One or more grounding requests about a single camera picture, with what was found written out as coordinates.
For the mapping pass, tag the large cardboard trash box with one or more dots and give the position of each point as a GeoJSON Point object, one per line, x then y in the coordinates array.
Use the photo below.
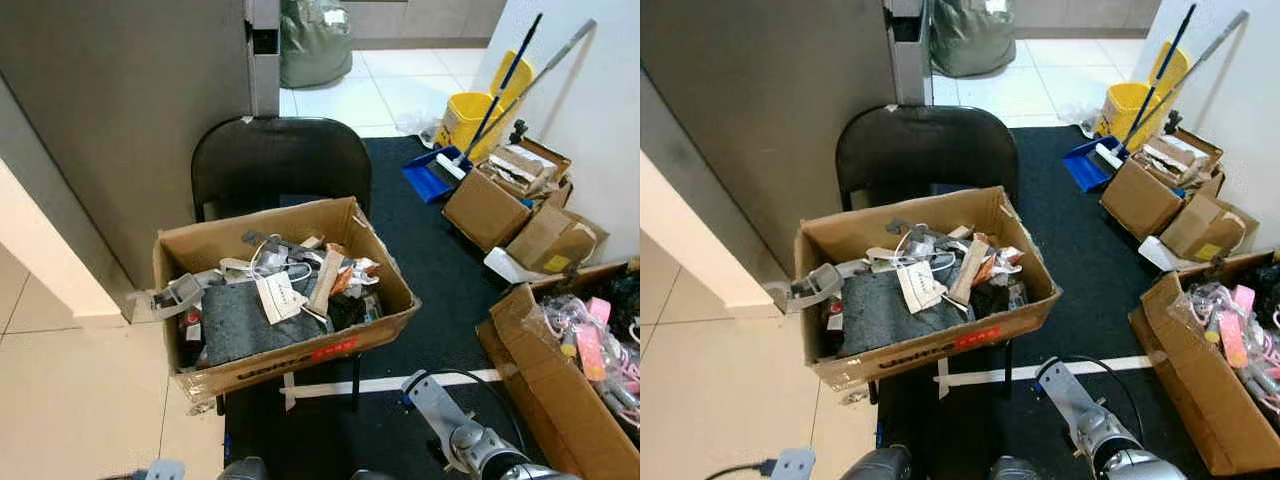
{"type": "Point", "coordinates": [300, 360]}
{"type": "Point", "coordinates": [940, 350]}

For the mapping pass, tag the grey-green rubbish bag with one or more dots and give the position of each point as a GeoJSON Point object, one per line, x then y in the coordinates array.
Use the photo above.
{"type": "Point", "coordinates": [315, 45]}
{"type": "Point", "coordinates": [972, 38]}

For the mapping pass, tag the small yellow-label cardboard box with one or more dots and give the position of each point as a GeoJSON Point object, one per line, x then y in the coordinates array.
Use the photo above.
{"type": "Point", "coordinates": [550, 240]}
{"type": "Point", "coordinates": [1205, 228]}

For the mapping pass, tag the pink plastic item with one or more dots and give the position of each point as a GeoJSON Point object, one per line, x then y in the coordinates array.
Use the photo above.
{"type": "Point", "coordinates": [1235, 328]}
{"type": "Point", "coordinates": [592, 340]}

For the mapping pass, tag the open brown cardboard box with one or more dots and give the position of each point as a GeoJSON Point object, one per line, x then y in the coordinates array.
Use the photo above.
{"type": "Point", "coordinates": [485, 210]}
{"type": "Point", "coordinates": [1140, 198]}

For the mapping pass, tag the grey plastic device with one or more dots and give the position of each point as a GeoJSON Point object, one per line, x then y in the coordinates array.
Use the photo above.
{"type": "Point", "coordinates": [818, 285]}
{"type": "Point", "coordinates": [178, 295]}

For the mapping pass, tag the cardboard box with pink items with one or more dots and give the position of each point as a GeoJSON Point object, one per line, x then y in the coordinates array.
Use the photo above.
{"type": "Point", "coordinates": [1195, 400]}
{"type": "Point", "coordinates": [545, 410]}

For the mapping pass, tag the grey door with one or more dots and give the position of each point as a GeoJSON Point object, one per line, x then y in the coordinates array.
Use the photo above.
{"type": "Point", "coordinates": [120, 100]}
{"type": "Point", "coordinates": [770, 90]}

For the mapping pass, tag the black floor mat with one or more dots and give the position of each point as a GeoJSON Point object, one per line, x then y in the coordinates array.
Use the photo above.
{"type": "Point", "coordinates": [440, 280]}
{"type": "Point", "coordinates": [1085, 270]}

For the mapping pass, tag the yellow mop bucket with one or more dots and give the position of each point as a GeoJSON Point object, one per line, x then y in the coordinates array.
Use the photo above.
{"type": "Point", "coordinates": [1125, 108]}
{"type": "Point", "coordinates": [465, 120]}

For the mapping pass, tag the blue dustpan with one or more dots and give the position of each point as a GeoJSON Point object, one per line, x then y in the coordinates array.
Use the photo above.
{"type": "Point", "coordinates": [428, 178]}
{"type": "Point", "coordinates": [1088, 166]}

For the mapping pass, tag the grey felt cloth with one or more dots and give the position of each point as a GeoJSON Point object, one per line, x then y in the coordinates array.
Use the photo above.
{"type": "Point", "coordinates": [245, 325]}
{"type": "Point", "coordinates": [885, 315]}

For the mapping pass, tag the white paper tag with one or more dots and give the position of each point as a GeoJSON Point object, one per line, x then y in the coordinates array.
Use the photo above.
{"type": "Point", "coordinates": [920, 288]}
{"type": "Point", "coordinates": [280, 298]}

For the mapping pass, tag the orange white wrapper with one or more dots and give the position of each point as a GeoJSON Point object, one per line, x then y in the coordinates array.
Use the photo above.
{"type": "Point", "coordinates": [1000, 265]}
{"type": "Point", "coordinates": [355, 275]}

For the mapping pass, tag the white floor tape strip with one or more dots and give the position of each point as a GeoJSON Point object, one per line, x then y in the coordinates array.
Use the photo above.
{"type": "Point", "coordinates": [1000, 374]}
{"type": "Point", "coordinates": [385, 383]}

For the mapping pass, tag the black chair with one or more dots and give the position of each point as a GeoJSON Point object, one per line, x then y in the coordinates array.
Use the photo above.
{"type": "Point", "coordinates": [280, 160]}
{"type": "Point", "coordinates": [925, 150]}

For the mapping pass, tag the beige cardboard stick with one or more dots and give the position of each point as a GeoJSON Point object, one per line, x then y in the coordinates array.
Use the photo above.
{"type": "Point", "coordinates": [325, 280]}
{"type": "Point", "coordinates": [967, 270]}

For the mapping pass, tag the grey robot right leg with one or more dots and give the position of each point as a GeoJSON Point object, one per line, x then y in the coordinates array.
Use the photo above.
{"type": "Point", "coordinates": [1017, 470]}
{"type": "Point", "coordinates": [372, 476]}

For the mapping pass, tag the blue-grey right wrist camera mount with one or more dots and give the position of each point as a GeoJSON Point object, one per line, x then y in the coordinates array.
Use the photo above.
{"type": "Point", "coordinates": [435, 400]}
{"type": "Point", "coordinates": [1065, 388]}

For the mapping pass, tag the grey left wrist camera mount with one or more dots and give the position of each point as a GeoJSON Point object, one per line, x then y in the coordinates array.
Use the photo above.
{"type": "Point", "coordinates": [793, 465]}
{"type": "Point", "coordinates": [166, 470]}

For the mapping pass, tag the metal door frame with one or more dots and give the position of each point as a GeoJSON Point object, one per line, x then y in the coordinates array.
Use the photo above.
{"type": "Point", "coordinates": [908, 65]}
{"type": "Point", "coordinates": [263, 70]}

